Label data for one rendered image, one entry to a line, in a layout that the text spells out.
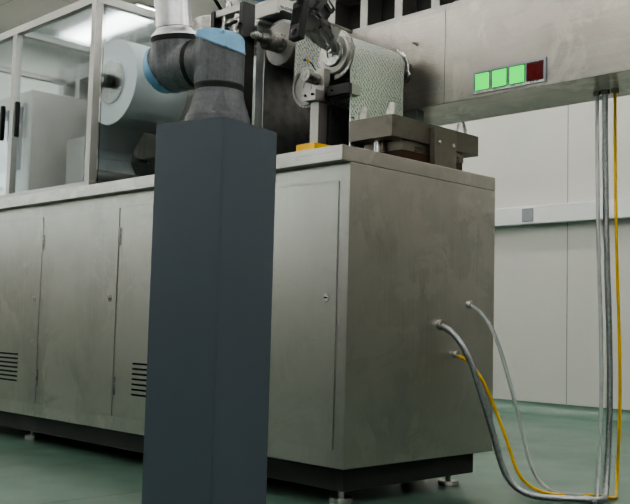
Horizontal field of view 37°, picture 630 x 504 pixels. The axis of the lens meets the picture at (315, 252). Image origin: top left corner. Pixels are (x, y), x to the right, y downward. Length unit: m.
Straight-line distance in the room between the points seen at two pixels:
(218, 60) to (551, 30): 1.04
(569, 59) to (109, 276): 1.58
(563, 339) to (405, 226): 2.94
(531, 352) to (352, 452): 3.18
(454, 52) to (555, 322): 2.67
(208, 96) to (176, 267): 0.39
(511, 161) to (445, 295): 3.05
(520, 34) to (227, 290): 1.26
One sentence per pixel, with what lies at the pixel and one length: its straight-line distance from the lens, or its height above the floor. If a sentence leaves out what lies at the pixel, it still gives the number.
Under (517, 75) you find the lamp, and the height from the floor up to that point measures 1.18.
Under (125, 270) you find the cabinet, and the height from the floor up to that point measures 0.61.
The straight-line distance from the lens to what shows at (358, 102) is 2.83.
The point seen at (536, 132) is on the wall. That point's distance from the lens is 5.59.
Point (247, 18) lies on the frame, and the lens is 3.03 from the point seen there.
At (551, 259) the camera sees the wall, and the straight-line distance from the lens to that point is 5.44.
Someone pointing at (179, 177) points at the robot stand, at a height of 0.77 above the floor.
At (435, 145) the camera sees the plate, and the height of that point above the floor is 0.96.
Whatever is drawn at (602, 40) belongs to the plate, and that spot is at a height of 1.23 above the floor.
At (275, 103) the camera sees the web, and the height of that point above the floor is 1.16.
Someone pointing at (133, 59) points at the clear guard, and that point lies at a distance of 3.61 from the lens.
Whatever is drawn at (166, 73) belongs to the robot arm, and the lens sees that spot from 2.32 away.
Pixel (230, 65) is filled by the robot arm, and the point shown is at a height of 1.04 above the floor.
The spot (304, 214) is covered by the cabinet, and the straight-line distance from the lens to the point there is 2.48.
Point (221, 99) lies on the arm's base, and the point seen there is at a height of 0.95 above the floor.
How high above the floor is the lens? 0.45
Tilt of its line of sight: 4 degrees up
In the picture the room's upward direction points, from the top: 2 degrees clockwise
